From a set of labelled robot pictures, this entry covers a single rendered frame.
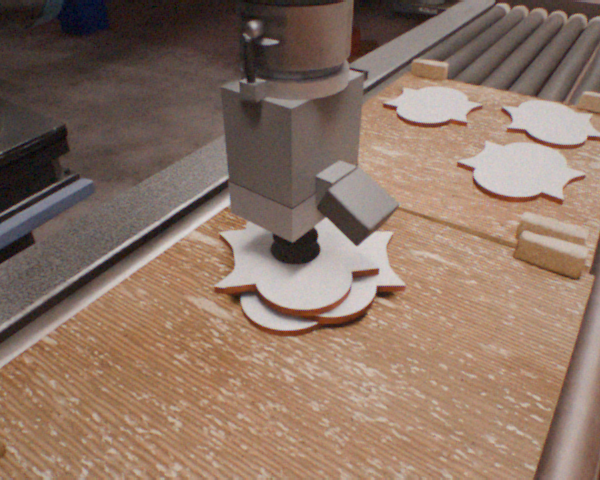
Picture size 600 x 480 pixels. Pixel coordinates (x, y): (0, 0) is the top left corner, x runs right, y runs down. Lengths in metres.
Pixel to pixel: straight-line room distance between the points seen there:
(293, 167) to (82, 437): 0.22
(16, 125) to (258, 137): 0.47
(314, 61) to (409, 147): 0.37
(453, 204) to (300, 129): 0.28
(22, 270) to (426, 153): 0.47
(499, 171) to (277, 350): 0.36
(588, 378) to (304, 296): 0.22
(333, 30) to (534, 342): 0.27
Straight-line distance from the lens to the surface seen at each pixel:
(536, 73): 1.09
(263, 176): 0.37
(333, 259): 0.44
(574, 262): 0.51
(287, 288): 0.41
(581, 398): 0.44
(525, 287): 0.49
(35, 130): 0.76
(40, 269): 0.56
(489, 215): 0.58
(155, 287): 0.47
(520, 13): 1.58
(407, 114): 0.76
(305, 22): 0.33
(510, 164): 0.67
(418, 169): 0.64
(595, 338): 0.50
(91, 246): 0.57
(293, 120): 0.34
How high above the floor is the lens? 1.24
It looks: 36 degrees down
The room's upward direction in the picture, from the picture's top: straight up
